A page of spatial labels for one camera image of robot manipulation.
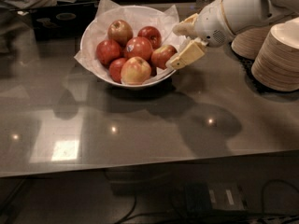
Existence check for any black laptop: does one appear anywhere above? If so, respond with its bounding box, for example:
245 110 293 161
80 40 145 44
10 2 97 41

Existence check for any white bowl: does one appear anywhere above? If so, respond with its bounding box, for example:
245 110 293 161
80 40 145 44
79 5 189 89

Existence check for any small red apple front left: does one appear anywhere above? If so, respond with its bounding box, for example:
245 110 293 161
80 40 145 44
108 58 127 83

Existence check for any front paper plate stack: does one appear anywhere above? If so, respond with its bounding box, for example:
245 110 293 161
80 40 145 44
251 18 299 91

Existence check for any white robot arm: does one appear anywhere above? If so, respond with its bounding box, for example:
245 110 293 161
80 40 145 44
166 0 299 70

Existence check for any white paper liner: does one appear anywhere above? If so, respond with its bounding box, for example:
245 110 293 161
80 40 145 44
74 0 188 86

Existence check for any black rubber mat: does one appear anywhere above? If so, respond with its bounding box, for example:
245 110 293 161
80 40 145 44
230 43 299 93

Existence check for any dark red apple back right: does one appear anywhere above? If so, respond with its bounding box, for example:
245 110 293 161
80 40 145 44
137 26 162 49

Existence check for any greenish red apple back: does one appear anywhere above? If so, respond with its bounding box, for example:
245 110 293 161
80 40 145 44
107 20 133 46

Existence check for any black cable under table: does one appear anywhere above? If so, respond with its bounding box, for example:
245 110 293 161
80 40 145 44
102 170 299 224

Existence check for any black cable loop right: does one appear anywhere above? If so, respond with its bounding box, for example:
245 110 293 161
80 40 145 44
260 178 299 217

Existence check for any black power box under table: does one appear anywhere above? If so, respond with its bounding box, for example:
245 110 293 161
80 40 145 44
184 182 249 216

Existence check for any red apple with sticker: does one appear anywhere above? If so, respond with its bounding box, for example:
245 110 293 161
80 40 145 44
123 36 153 61

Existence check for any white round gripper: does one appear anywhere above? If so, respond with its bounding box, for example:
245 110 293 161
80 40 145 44
166 0 235 70

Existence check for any paper plate stack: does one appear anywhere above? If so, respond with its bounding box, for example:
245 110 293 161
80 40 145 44
231 26 271 60
251 18 299 91

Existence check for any yellow red apple front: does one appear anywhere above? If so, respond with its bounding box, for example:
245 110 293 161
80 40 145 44
121 57 151 85

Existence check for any back paper plate stack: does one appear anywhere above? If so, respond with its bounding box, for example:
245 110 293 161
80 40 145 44
231 26 271 60

